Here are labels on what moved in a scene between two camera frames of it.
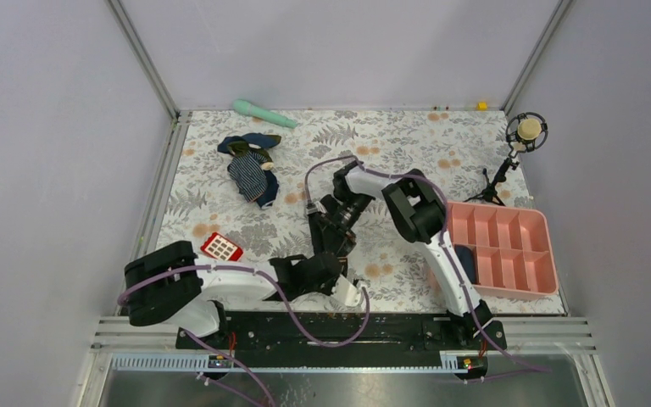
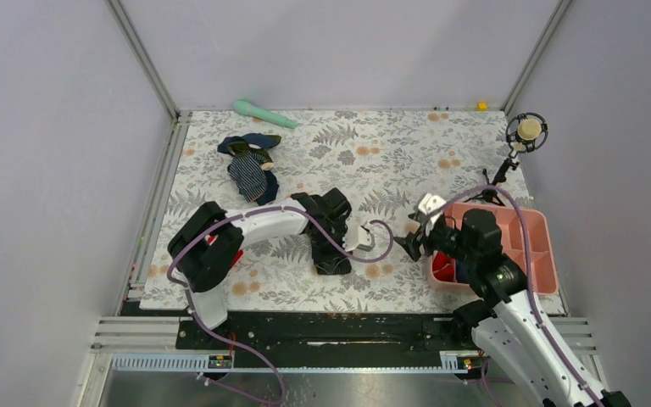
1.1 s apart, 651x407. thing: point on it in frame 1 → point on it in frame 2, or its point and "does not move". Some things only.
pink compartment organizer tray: x=509 y=252 does not move
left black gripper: x=328 y=290 → x=340 y=234
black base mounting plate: x=348 y=331 does not move
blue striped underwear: x=251 y=164 does not move
